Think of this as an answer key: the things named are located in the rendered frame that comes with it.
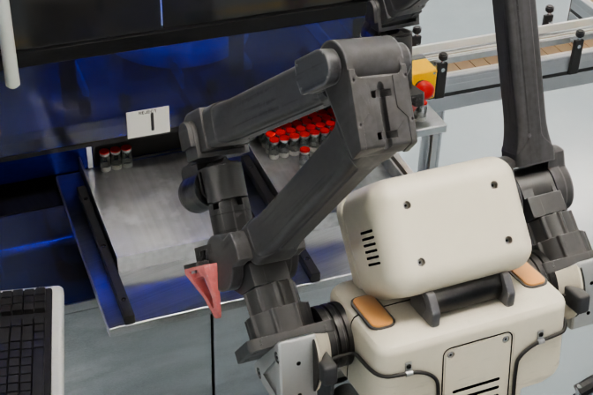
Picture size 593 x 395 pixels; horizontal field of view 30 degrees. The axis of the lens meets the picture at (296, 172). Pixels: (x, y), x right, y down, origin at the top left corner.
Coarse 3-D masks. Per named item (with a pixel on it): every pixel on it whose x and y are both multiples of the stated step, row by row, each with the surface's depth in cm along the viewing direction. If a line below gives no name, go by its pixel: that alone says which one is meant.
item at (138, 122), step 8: (128, 112) 213; (136, 112) 213; (144, 112) 214; (152, 112) 214; (160, 112) 215; (168, 112) 216; (128, 120) 213; (136, 120) 214; (144, 120) 215; (160, 120) 216; (168, 120) 217; (128, 128) 214; (136, 128) 215; (144, 128) 216; (160, 128) 217; (168, 128) 218; (128, 136) 215; (136, 136) 216
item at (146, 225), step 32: (160, 160) 229; (96, 192) 219; (128, 192) 220; (160, 192) 220; (128, 224) 211; (160, 224) 211; (192, 224) 212; (128, 256) 198; (160, 256) 201; (192, 256) 204
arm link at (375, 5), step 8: (376, 0) 193; (368, 8) 195; (376, 8) 193; (368, 16) 196; (376, 16) 193; (368, 24) 204; (376, 24) 195; (384, 24) 196; (392, 24) 196; (400, 24) 195; (408, 24) 196; (416, 24) 196; (368, 32) 203; (376, 32) 201
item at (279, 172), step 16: (256, 144) 235; (256, 160) 225; (272, 160) 230; (288, 160) 230; (272, 176) 225; (288, 176) 226; (368, 176) 226; (384, 176) 226; (272, 192) 219; (336, 208) 217; (320, 224) 211; (336, 224) 212
